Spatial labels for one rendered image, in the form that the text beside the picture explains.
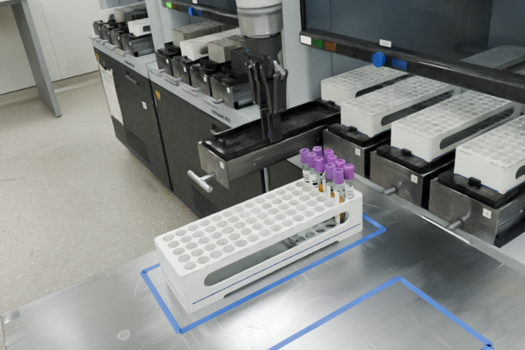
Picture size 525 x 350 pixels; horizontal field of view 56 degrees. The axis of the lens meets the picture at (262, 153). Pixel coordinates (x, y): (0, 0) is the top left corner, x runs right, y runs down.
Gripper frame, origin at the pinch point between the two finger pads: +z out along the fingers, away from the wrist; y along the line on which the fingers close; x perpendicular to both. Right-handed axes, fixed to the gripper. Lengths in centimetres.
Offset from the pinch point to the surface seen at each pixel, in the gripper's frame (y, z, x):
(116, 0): 184, -6, -27
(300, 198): -32.9, -3.5, 16.7
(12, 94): 355, 76, 24
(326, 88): 6.6, -0.9, -21.7
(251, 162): -2.2, 5.8, 7.4
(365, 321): -53, 2, 22
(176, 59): 78, 3, -12
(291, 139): -2.2, 4.0, -3.5
